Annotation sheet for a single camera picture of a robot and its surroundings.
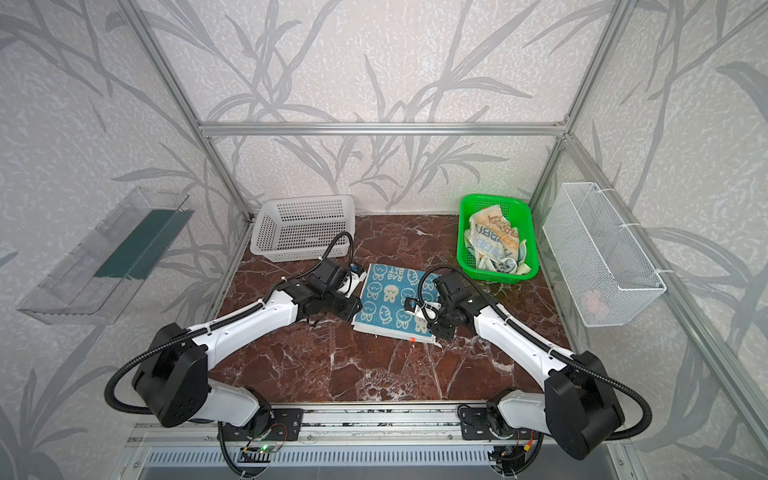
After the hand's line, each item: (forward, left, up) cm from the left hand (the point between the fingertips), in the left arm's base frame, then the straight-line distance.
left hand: (361, 296), depth 86 cm
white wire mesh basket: (-7, -54, +25) cm, 60 cm away
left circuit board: (-37, +23, -12) cm, 45 cm away
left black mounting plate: (-31, +17, -8) cm, 36 cm away
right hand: (-2, -21, -2) cm, 21 cm away
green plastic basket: (+39, -56, -5) cm, 69 cm away
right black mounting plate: (-31, -31, -8) cm, 44 cm away
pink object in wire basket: (-6, -60, +11) cm, 61 cm away
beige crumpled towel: (+25, -45, -7) cm, 52 cm away
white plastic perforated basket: (+35, +29, -11) cm, 46 cm away
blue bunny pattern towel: (+7, -5, -10) cm, 14 cm away
